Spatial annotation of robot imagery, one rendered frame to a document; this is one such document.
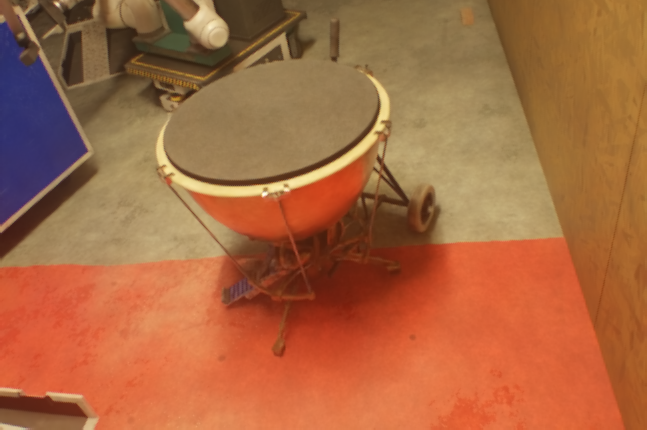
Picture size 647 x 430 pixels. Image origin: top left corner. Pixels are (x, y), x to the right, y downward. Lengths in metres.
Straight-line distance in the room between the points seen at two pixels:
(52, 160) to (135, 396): 1.34
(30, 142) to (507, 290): 2.18
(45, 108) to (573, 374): 2.48
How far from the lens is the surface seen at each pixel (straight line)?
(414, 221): 2.30
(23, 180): 3.00
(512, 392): 1.97
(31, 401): 2.26
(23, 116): 2.96
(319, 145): 1.56
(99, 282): 2.68
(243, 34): 3.49
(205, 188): 1.57
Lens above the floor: 1.68
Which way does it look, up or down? 39 degrees down
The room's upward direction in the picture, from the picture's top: 13 degrees counter-clockwise
